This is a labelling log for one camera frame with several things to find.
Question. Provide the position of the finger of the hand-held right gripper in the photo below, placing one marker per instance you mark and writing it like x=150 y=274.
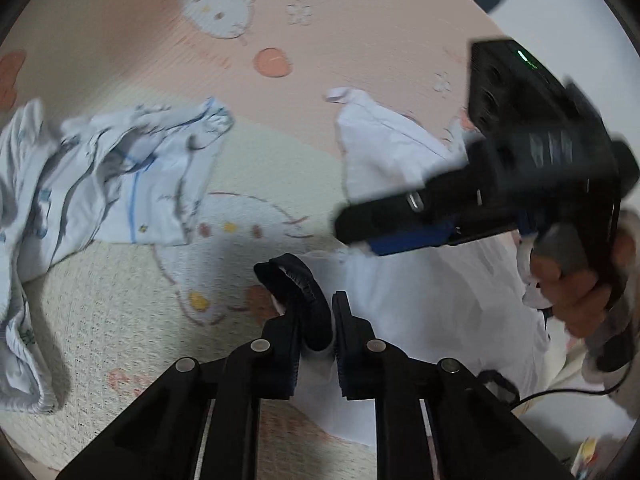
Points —
x=410 y=240
x=395 y=210

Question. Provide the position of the person's right hand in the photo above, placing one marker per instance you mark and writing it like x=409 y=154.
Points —
x=575 y=305

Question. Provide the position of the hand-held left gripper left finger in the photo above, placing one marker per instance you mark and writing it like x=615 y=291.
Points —
x=282 y=360

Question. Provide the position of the light blue printed garment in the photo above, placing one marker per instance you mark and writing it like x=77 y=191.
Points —
x=100 y=185

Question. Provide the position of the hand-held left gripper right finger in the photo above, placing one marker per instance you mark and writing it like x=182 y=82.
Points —
x=342 y=365

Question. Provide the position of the pink cat print blanket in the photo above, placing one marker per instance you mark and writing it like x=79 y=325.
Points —
x=125 y=35

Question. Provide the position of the colourful small packet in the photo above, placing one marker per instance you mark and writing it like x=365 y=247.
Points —
x=585 y=460

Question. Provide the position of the white shirt with navy trim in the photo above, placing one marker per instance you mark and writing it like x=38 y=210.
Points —
x=440 y=310

